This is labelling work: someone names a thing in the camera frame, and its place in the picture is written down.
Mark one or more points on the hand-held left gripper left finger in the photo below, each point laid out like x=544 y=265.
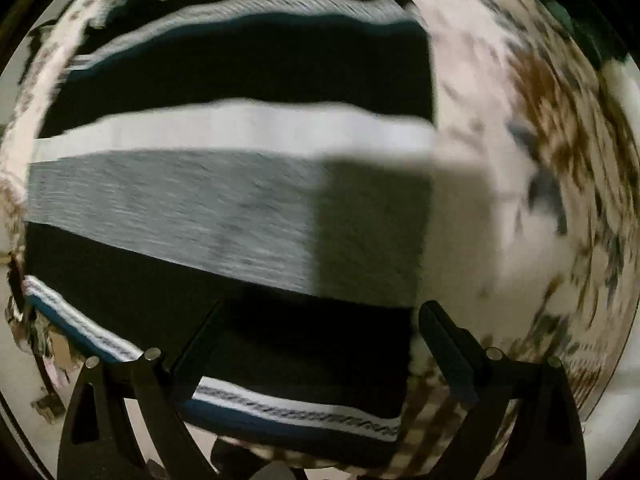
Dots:
x=192 y=355

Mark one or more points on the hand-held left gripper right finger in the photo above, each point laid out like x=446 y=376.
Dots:
x=450 y=355

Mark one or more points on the white floral printed blanket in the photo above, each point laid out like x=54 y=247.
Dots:
x=530 y=200

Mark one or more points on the black grey white striped garment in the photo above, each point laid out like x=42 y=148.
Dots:
x=225 y=220

